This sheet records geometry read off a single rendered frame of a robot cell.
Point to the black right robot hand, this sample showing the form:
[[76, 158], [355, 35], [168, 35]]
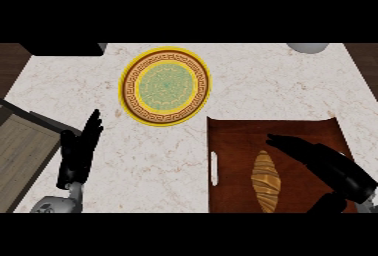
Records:
[[326, 166]]

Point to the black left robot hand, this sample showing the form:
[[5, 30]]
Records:
[[79, 150]]

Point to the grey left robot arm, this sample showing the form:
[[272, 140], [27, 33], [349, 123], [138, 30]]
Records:
[[61, 201]]

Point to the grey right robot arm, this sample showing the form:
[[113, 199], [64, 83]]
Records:
[[370, 205]]

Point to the golden brown croissant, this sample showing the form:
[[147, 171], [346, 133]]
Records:
[[266, 181]]

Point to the brown wooden tray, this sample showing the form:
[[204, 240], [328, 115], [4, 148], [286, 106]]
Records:
[[237, 156]]

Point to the yellow patterned plate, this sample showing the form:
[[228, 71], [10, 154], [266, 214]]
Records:
[[166, 86]]

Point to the black appliance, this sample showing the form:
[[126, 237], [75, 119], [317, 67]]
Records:
[[64, 49]]

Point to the grey rounded object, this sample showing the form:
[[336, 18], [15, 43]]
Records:
[[308, 47]]

